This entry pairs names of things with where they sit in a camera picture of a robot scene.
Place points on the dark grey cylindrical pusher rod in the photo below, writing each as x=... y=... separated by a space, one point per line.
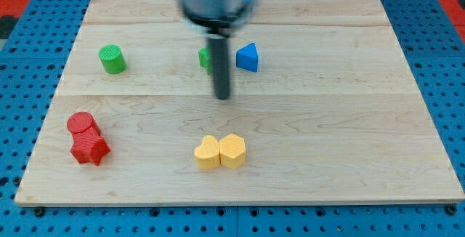
x=220 y=65

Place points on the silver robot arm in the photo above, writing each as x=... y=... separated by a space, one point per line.
x=217 y=21

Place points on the green star block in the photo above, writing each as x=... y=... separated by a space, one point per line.
x=204 y=59

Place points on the red star block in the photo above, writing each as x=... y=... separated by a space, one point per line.
x=89 y=147

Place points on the blue triangle block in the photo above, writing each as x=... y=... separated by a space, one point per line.
x=247 y=58

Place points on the yellow hexagon block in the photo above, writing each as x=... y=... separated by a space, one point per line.
x=232 y=151

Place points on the green cylinder block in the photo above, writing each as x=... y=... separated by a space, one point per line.
x=112 y=59

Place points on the yellow heart block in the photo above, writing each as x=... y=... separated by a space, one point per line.
x=207 y=154

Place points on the wooden board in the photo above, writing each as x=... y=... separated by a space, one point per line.
x=333 y=116

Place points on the red cylinder block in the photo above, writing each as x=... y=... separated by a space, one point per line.
x=82 y=121

